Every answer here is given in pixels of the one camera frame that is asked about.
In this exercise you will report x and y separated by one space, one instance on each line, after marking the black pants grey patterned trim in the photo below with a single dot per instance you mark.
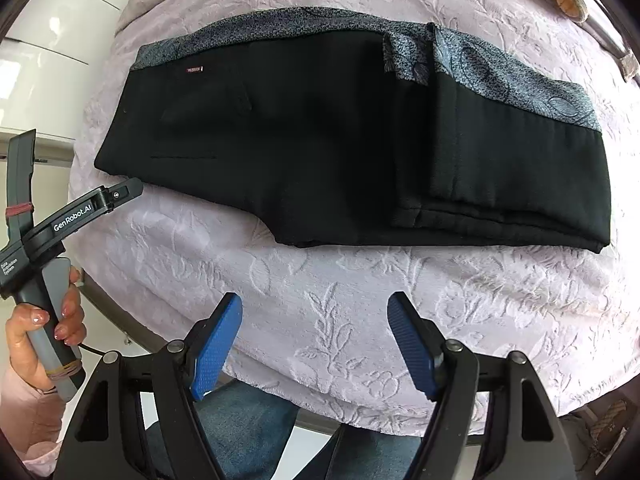
325 135

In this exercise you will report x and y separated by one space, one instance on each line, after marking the person's blue jeans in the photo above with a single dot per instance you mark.
250 425

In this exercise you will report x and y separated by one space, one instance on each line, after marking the person's left forearm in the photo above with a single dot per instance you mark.
25 420

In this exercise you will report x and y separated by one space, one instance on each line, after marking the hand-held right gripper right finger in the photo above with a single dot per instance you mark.
415 350

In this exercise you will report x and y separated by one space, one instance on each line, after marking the brown woven item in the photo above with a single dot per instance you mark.
607 420

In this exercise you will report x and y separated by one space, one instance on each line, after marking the lilac embossed bed blanket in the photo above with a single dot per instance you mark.
350 310

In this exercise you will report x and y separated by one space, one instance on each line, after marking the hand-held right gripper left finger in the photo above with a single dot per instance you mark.
215 355

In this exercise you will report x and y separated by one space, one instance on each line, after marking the person's left hand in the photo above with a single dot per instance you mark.
20 345

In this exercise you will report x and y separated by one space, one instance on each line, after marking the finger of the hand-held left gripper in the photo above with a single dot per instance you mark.
125 191

